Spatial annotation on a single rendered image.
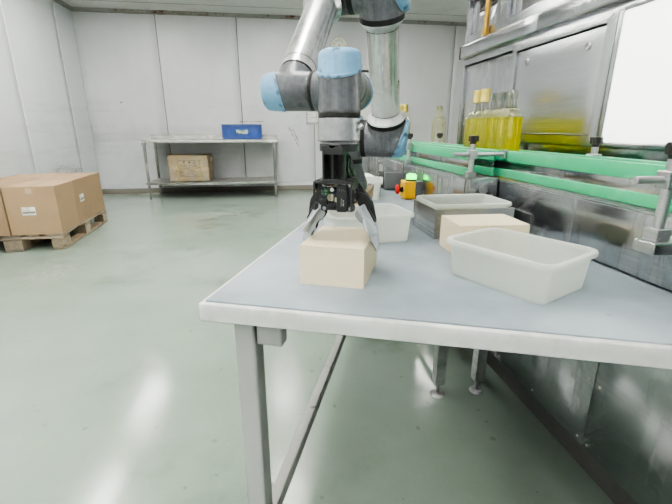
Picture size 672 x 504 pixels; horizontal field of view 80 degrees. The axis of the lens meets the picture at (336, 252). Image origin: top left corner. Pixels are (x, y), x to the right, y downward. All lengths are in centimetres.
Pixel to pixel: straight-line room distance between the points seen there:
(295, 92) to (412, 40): 685
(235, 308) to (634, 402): 105
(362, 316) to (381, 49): 76
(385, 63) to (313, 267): 65
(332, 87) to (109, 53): 700
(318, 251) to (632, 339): 49
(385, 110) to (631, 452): 113
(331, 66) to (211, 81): 656
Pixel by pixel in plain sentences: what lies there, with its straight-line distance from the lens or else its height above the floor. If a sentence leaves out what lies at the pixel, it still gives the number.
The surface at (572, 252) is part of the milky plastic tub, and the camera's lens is 86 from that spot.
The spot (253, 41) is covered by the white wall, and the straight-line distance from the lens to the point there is 727.
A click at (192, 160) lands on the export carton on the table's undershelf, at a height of 57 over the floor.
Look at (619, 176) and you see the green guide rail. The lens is 102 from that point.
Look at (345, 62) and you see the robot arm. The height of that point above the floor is 113.
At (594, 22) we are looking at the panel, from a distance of 141.
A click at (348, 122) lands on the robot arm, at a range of 71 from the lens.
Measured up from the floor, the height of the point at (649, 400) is 39.
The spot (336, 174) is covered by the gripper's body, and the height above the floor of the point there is 95.
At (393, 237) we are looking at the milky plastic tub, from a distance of 103.
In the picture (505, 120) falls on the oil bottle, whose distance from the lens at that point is 141.
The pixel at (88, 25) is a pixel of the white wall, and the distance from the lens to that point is 777.
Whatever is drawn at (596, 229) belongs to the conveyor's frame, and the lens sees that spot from 103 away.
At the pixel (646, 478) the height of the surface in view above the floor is 19.
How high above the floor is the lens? 103
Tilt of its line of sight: 17 degrees down
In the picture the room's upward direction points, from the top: straight up
